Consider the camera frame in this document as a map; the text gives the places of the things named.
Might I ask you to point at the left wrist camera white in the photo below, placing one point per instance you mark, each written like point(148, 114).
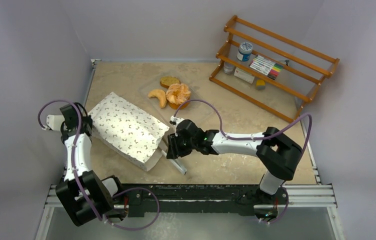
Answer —
point(53, 123)

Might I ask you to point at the white patterned paper bag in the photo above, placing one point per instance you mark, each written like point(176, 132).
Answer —
point(130, 131)

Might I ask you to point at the fake orange bread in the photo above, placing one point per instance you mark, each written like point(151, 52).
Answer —
point(177, 94)

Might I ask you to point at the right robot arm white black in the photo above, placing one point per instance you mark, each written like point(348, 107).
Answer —
point(277, 152)

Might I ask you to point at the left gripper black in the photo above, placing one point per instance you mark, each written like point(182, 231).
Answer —
point(88, 121)

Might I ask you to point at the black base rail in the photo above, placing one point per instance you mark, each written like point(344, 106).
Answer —
point(242, 199)

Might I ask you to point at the pack of coloured markers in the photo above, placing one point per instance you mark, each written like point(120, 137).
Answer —
point(266, 67)

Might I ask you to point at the white card box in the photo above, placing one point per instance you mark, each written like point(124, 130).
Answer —
point(243, 75)

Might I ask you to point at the fake bread slice brown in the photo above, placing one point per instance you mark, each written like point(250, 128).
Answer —
point(167, 81)

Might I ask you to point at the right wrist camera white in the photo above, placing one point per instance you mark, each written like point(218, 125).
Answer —
point(174, 121)

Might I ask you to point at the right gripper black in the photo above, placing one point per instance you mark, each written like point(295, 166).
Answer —
point(173, 148)

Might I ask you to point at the metal tongs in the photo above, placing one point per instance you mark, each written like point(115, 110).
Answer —
point(176, 162)

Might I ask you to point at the orange wooden shelf rack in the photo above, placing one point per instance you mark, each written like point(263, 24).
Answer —
point(292, 64)

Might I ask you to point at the yellow grey sponge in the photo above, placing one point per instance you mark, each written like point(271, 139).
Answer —
point(260, 84)

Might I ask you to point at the white jar blue label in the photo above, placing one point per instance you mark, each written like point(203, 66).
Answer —
point(244, 51)

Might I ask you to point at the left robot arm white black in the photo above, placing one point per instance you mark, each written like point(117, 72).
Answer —
point(82, 193)

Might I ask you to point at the fake croissant tan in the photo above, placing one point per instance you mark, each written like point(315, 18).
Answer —
point(160, 95)

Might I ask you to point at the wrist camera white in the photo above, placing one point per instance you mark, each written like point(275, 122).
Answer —
point(174, 121)
point(53, 123)

